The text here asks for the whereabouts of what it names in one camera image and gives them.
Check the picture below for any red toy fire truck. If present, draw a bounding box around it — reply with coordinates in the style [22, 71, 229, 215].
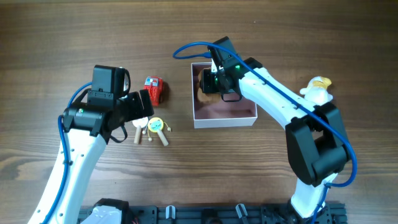
[144, 76, 164, 106]

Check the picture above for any white plush duck yellow bag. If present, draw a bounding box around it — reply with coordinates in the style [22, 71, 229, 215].
[300, 76, 333, 105]

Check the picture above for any brown plush toy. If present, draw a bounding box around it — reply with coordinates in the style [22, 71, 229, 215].
[197, 88, 221, 105]

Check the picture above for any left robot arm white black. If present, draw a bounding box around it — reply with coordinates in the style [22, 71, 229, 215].
[29, 65, 154, 223]

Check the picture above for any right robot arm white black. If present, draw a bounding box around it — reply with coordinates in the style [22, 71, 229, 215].
[199, 37, 358, 223]

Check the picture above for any yellow mouse rattle drum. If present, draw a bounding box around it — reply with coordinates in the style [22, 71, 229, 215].
[147, 117, 172, 146]

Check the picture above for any white box pink inside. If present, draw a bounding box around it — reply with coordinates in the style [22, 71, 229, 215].
[191, 62, 257, 129]

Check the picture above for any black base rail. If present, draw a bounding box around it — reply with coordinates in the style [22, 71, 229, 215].
[77, 202, 348, 224]

